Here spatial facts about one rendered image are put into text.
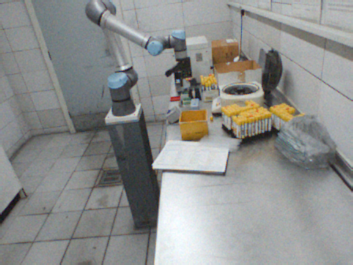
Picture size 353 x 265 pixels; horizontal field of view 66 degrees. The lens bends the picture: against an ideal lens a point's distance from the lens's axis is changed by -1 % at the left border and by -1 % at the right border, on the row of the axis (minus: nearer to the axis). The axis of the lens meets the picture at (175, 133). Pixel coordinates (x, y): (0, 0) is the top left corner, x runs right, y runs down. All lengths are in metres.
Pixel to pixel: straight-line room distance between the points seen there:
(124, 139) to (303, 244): 1.19
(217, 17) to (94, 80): 1.62
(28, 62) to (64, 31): 0.64
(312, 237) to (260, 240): 0.14
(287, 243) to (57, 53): 3.24
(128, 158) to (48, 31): 2.21
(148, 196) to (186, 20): 2.10
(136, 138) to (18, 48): 2.50
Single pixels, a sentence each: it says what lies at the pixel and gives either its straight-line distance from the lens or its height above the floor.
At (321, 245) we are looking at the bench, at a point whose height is 0.87.
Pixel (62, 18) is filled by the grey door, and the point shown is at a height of 1.41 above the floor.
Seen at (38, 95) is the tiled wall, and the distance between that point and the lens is 3.98.
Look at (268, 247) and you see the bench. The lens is 0.86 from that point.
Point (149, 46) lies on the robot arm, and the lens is 1.51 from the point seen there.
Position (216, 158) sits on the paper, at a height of 0.89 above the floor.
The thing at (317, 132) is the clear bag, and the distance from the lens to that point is 1.12.
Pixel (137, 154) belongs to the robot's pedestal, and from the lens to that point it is 1.76.
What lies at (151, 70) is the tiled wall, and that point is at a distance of 3.46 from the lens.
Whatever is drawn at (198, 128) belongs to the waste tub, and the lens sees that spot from 1.31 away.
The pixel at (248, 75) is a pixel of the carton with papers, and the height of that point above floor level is 0.99.
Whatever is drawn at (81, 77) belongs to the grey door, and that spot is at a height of 0.73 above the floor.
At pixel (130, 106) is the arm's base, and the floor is 0.94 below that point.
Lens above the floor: 1.54
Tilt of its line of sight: 28 degrees down
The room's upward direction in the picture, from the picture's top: 9 degrees counter-clockwise
